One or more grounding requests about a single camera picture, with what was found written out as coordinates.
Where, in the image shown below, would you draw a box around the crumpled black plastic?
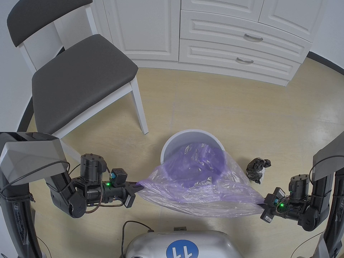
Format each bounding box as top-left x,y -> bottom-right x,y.
246,157 -> 272,185

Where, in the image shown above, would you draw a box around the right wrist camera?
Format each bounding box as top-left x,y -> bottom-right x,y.
272,188 -> 286,205

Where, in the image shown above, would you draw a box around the purple plastic bag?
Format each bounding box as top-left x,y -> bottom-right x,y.
137,142 -> 266,218

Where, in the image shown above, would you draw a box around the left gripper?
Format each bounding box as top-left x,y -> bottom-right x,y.
102,182 -> 135,207

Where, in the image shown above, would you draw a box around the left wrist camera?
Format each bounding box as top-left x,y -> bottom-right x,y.
109,168 -> 128,187

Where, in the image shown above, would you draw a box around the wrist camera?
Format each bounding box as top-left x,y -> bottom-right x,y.
109,168 -> 128,187
272,188 -> 286,205

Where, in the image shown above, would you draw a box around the white wardrobe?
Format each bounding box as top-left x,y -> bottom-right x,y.
90,0 -> 329,87

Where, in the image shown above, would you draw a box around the white chair grey cushions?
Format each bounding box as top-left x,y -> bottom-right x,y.
7,0 -> 149,162

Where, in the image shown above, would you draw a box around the black cable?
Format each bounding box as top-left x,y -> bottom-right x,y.
38,237 -> 51,258
292,231 -> 323,258
121,221 -> 154,258

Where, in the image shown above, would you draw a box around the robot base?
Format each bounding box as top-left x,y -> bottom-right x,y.
126,226 -> 243,258

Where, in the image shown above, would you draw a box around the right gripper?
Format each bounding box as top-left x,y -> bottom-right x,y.
260,194 -> 292,224

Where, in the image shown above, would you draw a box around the white trash bin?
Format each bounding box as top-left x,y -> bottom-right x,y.
160,129 -> 225,163

